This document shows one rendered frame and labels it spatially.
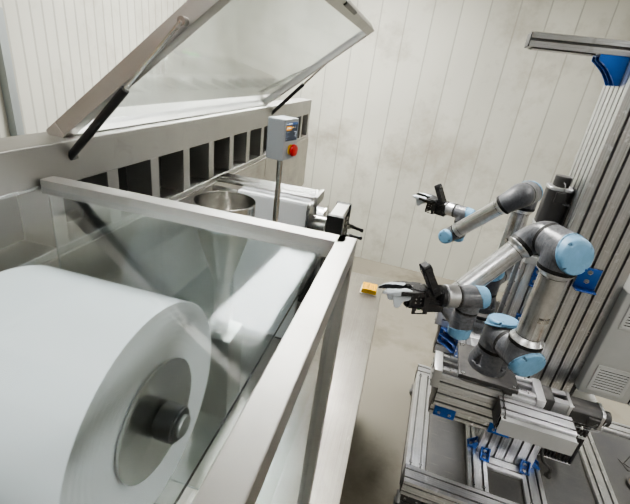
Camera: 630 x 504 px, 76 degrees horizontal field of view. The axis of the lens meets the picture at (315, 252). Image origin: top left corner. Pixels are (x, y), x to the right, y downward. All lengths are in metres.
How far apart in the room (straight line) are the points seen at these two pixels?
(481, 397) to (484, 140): 2.68
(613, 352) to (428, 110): 2.70
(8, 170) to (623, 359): 1.98
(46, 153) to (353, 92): 3.48
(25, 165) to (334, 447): 0.96
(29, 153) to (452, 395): 1.63
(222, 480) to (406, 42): 3.91
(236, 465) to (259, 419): 0.04
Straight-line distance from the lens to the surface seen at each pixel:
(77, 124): 0.89
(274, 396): 0.33
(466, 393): 1.85
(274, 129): 1.02
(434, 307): 1.35
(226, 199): 1.02
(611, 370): 2.01
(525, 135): 4.08
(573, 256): 1.44
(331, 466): 1.18
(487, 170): 4.09
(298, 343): 0.38
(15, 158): 0.82
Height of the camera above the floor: 1.83
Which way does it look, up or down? 25 degrees down
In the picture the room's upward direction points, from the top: 8 degrees clockwise
